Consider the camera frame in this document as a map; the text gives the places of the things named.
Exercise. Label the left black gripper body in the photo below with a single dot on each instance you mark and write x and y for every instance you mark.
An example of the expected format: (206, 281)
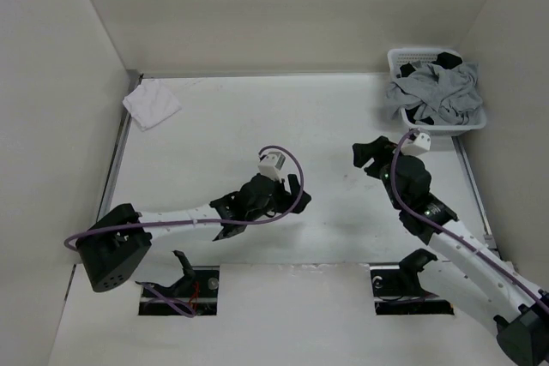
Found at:
(278, 195)

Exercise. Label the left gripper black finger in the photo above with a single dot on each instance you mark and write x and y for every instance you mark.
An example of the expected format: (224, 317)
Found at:
(287, 202)
(295, 189)

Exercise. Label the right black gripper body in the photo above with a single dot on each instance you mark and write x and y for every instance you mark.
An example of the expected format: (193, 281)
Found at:
(385, 175)

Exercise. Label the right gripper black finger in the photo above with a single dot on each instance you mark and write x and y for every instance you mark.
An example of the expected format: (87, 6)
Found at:
(382, 148)
(363, 153)

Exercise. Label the grey tank top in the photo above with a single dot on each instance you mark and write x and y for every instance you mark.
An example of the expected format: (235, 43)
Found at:
(445, 96)

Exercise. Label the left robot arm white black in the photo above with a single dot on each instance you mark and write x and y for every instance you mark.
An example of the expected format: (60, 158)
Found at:
(112, 249)

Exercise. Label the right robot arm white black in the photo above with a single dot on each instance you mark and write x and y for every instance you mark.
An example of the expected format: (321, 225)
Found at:
(454, 264)

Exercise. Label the black tank top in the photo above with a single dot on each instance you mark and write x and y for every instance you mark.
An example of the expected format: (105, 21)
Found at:
(444, 60)

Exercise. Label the folded white tank top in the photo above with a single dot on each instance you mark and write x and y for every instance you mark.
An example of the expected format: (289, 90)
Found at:
(150, 104)

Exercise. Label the white plastic basket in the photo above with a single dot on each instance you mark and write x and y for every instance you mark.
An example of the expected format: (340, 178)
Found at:
(398, 58)

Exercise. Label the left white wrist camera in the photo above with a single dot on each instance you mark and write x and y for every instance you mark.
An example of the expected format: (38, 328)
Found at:
(270, 165)

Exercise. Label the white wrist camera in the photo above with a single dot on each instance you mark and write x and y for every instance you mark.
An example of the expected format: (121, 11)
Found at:
(416, 144)
(270, 165)

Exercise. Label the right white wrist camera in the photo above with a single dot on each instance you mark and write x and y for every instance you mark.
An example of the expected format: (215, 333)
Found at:
(416, 144)

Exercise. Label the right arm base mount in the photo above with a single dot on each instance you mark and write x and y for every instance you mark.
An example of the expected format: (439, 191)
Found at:
(396, 289)

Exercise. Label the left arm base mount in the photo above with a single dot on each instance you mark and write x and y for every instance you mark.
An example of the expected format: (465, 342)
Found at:
(172, 286)

